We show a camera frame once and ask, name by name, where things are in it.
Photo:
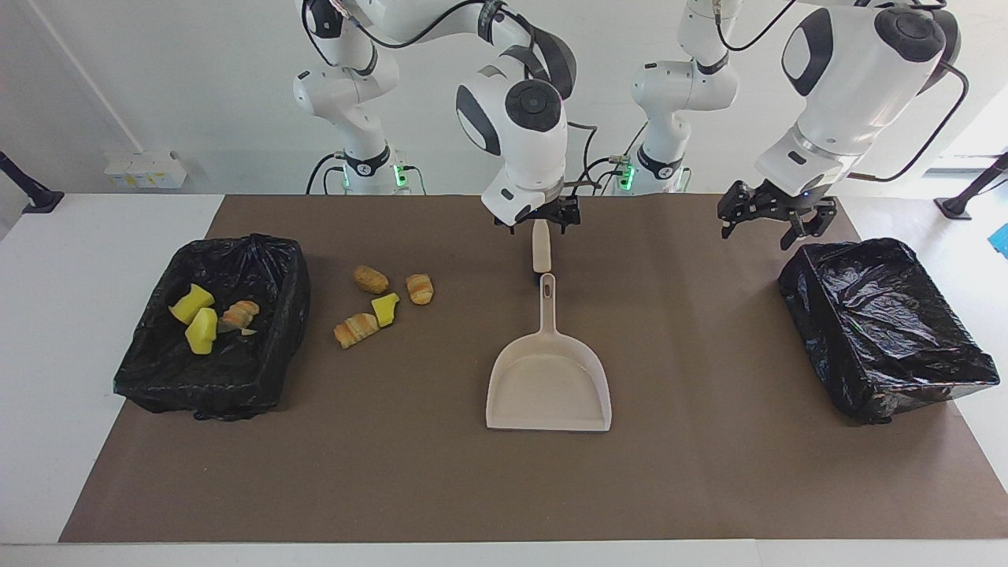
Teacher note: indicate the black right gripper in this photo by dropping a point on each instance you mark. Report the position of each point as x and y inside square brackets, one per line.
[555, 208]

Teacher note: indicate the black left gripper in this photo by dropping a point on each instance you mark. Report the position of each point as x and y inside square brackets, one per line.
[780, 203]

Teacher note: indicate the short striped croissant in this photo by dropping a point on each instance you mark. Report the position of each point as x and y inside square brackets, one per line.
[420, 289]

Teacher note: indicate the beige plastic dustpan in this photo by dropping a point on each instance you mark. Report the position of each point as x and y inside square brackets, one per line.
[547, 386]

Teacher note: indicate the small yellow sponge piece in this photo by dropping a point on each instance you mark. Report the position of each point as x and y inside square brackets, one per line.
[385, 309]

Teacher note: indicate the brown bread roll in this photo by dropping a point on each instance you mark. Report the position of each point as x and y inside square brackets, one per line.
[370, 279]

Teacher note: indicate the long striped croissant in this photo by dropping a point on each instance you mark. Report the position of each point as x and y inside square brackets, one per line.
[356, 329]

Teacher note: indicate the torn croissant pastry piece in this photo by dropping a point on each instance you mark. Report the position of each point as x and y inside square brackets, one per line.
[239, 315]

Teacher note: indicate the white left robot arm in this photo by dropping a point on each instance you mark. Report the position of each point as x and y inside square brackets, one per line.
[850, 79]

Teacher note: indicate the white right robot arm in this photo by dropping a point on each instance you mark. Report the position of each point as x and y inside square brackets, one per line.
[528, 142]

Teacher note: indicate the black bag-lined bin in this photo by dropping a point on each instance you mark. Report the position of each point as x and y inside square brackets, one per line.
[882, 315]
[252, 362]

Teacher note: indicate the blue object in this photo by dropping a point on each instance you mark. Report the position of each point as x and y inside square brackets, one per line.
[1002, 240]

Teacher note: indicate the brown paper table mat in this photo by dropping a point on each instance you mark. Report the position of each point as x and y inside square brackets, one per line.
[551, 488]

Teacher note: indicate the black camera stand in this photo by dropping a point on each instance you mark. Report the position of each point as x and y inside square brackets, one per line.
[972, 193]
[35, 197]

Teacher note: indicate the white wall power strip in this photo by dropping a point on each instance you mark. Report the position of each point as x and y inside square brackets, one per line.
[146, 169]

